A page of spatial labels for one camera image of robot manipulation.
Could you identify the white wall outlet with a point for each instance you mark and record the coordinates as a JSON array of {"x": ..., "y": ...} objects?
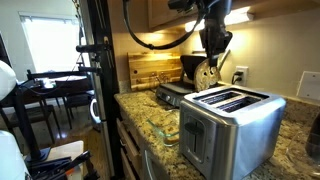
[{"x": 245, "y": 71}]

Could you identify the clear glass baking dish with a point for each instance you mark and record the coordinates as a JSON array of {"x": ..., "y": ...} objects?
[{"x": 156, "y": 126}]

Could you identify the white cart top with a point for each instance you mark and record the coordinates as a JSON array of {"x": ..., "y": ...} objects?
[{"x": 66, "y": 153}]

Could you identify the dark wooden dining table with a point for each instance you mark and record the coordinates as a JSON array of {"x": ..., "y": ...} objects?
[{"x": 66, "y": 83}]

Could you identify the tall grey tumbler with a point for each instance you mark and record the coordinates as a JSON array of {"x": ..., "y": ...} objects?
[{"x": 314, "y": 140}]

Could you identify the stainless steel toaster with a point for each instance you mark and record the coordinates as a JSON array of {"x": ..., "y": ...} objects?
[{"x": 233, "y": 133}]

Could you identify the brown bread slice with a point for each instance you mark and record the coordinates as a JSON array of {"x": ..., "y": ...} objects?
[
  {"x": 201, "y": 78},
  {"x": 171, "y": 135}
]

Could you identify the under-cabinet light strip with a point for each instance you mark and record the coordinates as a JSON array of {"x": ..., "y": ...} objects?
[{"x": 236, "y": 16}]

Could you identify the bright dining room window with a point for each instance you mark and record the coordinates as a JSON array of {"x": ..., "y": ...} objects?
[{"x": 50, "y": 43}]

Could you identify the black panini grill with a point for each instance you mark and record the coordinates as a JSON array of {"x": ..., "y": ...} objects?
[{"x": 173, "y": 91}]

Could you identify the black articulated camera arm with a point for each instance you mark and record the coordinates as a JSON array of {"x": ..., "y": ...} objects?
[{"x": 90, "y": 69}]

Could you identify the black toaster lever knob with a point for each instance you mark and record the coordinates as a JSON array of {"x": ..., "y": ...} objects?
[{"x": 194, "y": 128}]

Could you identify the wooden upper cabinet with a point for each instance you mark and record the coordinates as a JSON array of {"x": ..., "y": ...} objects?
[{"x": 160, "y": 13}]

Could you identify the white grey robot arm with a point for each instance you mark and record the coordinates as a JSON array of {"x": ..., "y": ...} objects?
[{"x": 218, "y": 3}]

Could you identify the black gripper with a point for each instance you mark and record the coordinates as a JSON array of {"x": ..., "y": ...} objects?
[{"x": 216, "y": 26}]

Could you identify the beige counter drawers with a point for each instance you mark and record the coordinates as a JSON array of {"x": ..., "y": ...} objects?
[{"x": 128, "y": 140}]

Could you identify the black metal stand column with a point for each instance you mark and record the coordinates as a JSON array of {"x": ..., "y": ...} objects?
[{"x": 106, "y": 83}]

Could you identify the wooden cutting board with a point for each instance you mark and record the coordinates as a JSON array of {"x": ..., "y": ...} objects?
[{"x": 150, "y": 70}]

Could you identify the white blank wall plate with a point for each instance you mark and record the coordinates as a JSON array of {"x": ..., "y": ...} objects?
[{"x": 310, "y": 86}]

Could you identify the dark dining chair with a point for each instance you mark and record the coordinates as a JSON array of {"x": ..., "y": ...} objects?
[
  {"x": 36, "y": 111},
  {"x": 76, "y": 100}
]

